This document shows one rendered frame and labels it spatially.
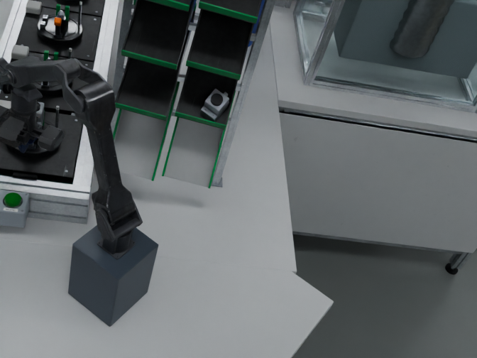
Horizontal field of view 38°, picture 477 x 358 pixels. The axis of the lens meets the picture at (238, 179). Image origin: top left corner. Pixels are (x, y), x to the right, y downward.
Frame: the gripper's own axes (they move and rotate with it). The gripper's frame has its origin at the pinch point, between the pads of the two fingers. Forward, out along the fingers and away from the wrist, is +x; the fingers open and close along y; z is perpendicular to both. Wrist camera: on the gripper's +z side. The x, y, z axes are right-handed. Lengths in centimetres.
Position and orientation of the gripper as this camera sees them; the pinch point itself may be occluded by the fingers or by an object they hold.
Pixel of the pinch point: (23, 141)
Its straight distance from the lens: 178.5
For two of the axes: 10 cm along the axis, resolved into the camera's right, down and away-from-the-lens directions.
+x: -2.2, 6.8, 7.0
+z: -3.0, 6.4, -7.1
